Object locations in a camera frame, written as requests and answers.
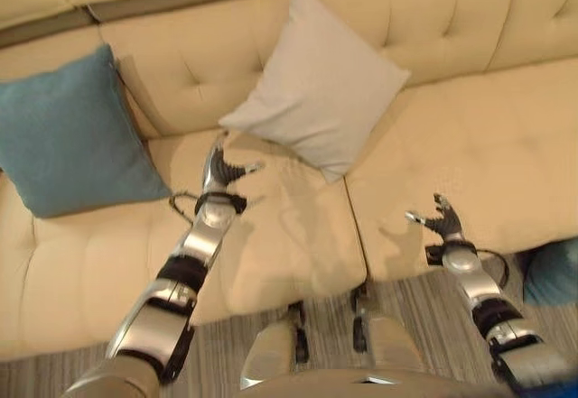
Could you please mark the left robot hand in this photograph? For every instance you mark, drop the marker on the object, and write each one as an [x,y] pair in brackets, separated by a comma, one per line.
[217,169]

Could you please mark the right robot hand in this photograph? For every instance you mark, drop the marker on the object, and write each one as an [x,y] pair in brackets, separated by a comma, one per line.
[444,222]

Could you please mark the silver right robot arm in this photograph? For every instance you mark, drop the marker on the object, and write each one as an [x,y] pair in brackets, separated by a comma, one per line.
[492,308]

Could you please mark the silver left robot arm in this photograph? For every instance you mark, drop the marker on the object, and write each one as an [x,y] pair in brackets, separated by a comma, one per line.
[169,289]

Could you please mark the cream tufted sofa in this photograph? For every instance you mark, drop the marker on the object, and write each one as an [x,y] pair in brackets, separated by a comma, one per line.
[289,145]

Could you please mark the blue cushion on floor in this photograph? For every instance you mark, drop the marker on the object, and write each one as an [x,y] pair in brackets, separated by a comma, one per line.
[553,274]

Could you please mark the light grey square cushion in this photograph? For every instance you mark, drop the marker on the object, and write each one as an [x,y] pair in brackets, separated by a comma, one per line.
[316,86]

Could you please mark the teal square cushion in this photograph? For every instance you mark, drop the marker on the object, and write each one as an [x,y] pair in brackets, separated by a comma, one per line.
[68,134]

